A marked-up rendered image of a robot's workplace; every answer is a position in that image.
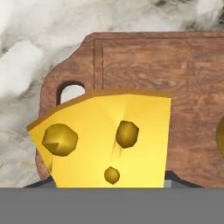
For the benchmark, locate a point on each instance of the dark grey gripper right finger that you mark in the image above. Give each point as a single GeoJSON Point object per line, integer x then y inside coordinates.
{"type": "Point", "coordinates": [175, 180]}

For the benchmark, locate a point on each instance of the yellow cheese wedge with holes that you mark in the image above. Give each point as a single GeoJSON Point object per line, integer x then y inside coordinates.
{"type": "Point", "coordinates": [87, 122]}

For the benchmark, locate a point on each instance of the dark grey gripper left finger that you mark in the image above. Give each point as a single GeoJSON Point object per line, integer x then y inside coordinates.
{"type": "Point", "coordinates": [43, 184]}

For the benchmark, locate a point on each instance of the brown potato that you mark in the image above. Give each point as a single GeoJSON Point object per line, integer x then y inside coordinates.
{"type": "Point", "coordinates": [220, 135]}

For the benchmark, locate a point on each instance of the brown wooden cutting board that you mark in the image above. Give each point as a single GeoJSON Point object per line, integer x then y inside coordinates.
{"type": "Point", "coordinates": [163, 67]}

